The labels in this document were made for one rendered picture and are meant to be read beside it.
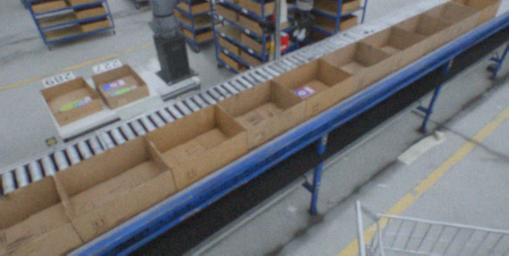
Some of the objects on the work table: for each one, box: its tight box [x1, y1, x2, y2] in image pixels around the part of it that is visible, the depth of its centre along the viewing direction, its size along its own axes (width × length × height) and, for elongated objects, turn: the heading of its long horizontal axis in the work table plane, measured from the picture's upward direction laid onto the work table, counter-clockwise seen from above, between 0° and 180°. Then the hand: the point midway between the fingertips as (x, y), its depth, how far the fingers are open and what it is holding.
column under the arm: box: [153, 30, 199, 86], centre depth 244 cm, size 26×26×33 cm
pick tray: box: [91, 64, 150, 111], centre depth 234 cm, size 28×38×10 cm
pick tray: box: [40, 76, 104, 127], centre depth 221 cm, size 28×38×10 cm
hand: (301, 38), depth 192 cm, fingers closed
